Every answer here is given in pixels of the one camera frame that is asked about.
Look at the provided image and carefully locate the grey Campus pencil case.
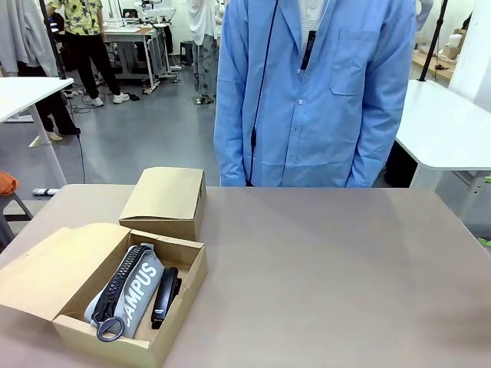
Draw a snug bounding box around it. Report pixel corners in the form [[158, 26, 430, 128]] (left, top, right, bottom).
[[84, 243, 164, 342]]

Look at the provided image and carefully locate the cardboard box with grey case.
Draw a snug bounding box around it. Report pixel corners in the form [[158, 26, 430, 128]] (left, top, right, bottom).
[[0, 222, 208, 368]]

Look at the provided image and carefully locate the black stapler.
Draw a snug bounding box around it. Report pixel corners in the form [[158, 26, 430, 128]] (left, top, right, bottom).
[[150, 267, 183, 330]]

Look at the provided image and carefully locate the orange cloth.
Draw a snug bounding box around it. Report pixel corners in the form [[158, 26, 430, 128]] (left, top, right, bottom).
[[0, 171, 20, 196]]

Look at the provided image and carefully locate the person in yellow patterned shirt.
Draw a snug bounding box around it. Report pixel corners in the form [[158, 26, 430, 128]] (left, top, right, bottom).
[[49, 0, 131, 107]]

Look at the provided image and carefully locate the black microphone cable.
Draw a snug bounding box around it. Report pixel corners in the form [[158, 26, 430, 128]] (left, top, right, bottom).
[[248, 0, 279, 186]]

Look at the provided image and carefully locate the grey chair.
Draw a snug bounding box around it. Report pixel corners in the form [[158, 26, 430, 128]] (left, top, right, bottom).
[[0, 191, 34, 250]]

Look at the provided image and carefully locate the white table with angled legs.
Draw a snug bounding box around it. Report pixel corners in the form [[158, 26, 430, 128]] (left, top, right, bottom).
[[0, 76, 76, 186]]

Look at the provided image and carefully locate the person in blue shirt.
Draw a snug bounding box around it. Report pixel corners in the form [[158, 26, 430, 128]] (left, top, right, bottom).
[[213, 0, 417, 189]]

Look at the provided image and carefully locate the white workbench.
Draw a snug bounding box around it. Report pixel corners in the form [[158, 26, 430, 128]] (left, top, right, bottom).
[[101, 15, 173, 89]]

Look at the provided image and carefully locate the wooden table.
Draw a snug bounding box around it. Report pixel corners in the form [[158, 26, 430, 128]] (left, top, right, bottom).
[[410, 45, 461, 82]]

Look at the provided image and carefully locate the hanging grey garment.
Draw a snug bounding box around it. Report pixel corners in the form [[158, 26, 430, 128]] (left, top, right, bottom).
[[0, 0, 58, 77]]

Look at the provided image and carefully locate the black clip-on microphone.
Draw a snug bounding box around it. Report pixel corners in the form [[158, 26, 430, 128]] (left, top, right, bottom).
[[301, 30, 316, 72]]

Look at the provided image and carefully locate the white table with rounded corner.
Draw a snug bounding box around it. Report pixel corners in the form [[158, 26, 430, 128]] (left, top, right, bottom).
[[394, 78, 491, 223]]

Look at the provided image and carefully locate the black stool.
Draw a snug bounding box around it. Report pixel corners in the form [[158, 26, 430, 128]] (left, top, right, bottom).
[[180, 40, 195, 66]]

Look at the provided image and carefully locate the person in black trousers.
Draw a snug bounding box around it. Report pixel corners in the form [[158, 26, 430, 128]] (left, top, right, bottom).
[[17, 61, 81, 141]]

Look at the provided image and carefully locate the cardboard box with blue case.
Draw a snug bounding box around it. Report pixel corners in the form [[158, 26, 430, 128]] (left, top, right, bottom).
[[118, 167, 207, 242]]

